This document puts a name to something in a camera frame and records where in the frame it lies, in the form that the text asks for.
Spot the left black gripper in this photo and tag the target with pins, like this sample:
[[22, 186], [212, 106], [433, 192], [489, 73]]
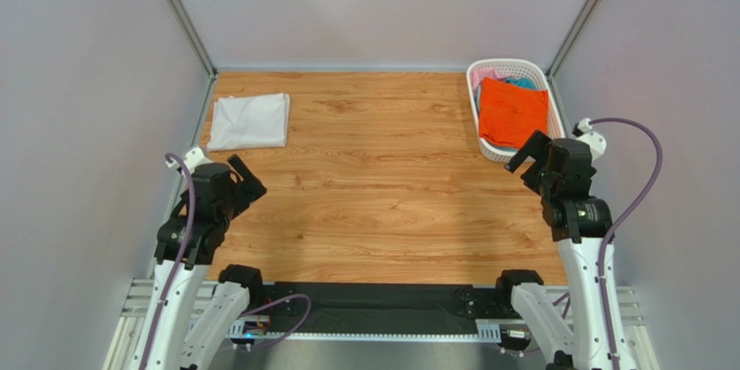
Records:
[[252, 188]]

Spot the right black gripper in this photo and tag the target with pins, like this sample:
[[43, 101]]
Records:
[[535, 157]]

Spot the orange t-shirt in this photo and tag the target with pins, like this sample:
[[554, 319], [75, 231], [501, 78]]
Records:
[[509, 114]]

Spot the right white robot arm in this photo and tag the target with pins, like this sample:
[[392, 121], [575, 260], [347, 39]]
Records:
[[593, 338]]

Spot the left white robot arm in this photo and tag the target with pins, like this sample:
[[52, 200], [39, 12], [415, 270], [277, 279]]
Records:
[[169, 339]]

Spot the teal t-shirt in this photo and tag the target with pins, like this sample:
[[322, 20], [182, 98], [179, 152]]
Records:
[[497, 148]]

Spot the blue t-shirt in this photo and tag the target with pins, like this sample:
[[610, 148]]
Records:
[[521, 82]]

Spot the folded white t-shirt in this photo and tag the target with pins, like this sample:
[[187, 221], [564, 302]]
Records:
[[255, 122]]

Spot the white plastic laundry basket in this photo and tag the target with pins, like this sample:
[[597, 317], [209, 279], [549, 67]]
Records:
[[511, 67]]

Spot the pink t-shirt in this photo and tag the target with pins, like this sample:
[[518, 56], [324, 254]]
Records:
[[476, 76]]

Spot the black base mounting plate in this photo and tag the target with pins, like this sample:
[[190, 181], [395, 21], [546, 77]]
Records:
[[406, 309]]

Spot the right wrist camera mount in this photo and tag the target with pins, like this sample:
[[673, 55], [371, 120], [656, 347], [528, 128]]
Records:
[[585, 132]]

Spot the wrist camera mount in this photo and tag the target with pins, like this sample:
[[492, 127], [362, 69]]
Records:
[[585, 132], [191, 159]]

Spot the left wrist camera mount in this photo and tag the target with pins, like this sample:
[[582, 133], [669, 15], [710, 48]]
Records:
[[191, 159]]

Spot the right aluminium corner post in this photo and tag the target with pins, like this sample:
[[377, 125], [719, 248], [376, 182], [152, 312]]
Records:
[[583, 17]]

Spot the aluminium corner post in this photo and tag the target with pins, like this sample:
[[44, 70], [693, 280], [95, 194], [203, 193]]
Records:
[[194, 39], [583, 17]]

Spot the aluminium frame rail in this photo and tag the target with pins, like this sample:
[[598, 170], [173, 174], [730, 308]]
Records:
[[490, 332]]

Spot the left aluminium corner post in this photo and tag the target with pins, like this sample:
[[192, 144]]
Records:
[[194, 39]]

